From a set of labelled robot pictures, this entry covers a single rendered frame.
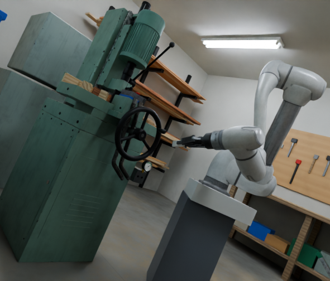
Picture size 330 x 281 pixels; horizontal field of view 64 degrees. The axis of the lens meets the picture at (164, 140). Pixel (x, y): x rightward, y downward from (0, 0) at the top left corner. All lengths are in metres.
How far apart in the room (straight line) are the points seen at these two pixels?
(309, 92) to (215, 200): 0.73
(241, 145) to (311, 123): 3.52
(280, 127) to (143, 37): 0.93
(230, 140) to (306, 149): 3.38
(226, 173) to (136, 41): 0.94
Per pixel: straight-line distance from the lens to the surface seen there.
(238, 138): 1.10
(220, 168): 1.64
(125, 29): 1.81
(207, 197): 1.49
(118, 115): 1.36
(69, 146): 1.41
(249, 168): 1.19
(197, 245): 1.62
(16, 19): 3.81
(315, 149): 4.42
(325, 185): 4.28
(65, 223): 1.56
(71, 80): 1.52
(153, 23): 1.69
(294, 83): 1.53
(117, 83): 1.64
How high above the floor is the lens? 0.77
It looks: 3 degrees up
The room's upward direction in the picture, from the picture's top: 24 degrees clockwise
